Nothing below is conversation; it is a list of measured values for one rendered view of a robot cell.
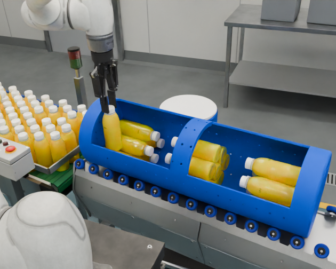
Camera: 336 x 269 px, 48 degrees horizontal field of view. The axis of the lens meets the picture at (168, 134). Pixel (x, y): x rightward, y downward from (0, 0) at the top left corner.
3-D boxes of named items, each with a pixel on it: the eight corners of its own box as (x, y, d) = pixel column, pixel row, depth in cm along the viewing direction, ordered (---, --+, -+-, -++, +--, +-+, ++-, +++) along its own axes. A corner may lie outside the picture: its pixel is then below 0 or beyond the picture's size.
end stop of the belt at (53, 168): (50, 174, 156) (49, 168, 154) (49, 173, 156) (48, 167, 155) (109, 128, 185) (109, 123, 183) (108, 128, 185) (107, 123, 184)
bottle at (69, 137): (79, 163, 170) (73, 132, 161) (64, 164, 170) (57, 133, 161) (81, 155, 176) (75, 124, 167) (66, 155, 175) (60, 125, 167)
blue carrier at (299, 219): (302, 257, 117) (319, 187, 102) (84, 175, 155) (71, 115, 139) (321, 200, 138) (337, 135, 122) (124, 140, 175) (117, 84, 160)
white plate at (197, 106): (186, 89, 200) (186, 91, 200) (147, 108, 183) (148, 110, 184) (228, 105, 183) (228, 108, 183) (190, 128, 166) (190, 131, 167)
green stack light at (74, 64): (77, 69, 195) (75, 60, 192) (68, 67, 198) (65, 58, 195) (85, 65, 200) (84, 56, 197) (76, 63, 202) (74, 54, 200)
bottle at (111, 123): (114, 141, 154) (110, 105, 145) (126, 146, 150) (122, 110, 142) (102, 148, 150) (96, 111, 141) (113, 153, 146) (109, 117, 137)
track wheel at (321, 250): (331, 246, 115) (331, 246, 117) (316, 241, 117) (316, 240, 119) (327, 261, 115) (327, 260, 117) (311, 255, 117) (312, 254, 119)
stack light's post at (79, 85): (103, 228, 258) (78, 79, 200) (98, 226, 260) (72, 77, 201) (107, 223, 261) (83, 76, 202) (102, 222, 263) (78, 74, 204)
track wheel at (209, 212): (217, 206, 132) (218, 206, 133) (205, 202, 133) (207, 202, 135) (213, 219, 131) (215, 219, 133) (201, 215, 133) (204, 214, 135)
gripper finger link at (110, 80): (100, 64, 133) (102, 61, 133) (107, 89, 140) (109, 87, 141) (108, 65, 131) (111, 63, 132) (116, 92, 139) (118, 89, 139)
